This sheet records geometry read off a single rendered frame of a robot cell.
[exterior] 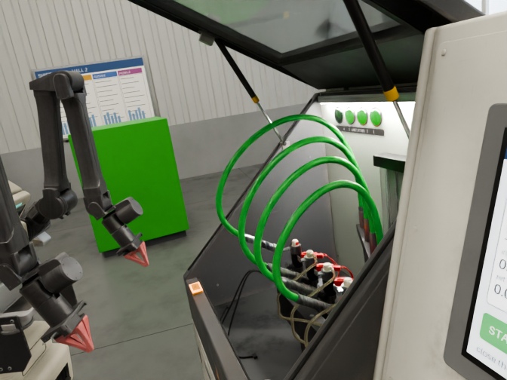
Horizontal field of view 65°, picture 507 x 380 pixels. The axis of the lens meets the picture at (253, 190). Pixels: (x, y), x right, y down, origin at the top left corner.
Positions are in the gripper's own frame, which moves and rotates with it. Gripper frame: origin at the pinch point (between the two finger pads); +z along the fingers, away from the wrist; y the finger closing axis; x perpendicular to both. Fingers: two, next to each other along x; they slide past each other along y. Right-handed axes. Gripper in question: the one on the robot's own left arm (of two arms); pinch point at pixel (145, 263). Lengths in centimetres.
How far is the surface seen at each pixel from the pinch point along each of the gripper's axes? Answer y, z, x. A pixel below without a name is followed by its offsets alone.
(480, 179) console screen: -72, -2, -80
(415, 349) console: -68, 18, -61
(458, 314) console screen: -73, 12, -69
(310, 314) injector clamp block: -38, 23, -45
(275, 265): -55, 1, -48
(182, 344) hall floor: 95, 78, 65
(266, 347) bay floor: -27.9, 30.9, -27.2
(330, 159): -41, -7, -67
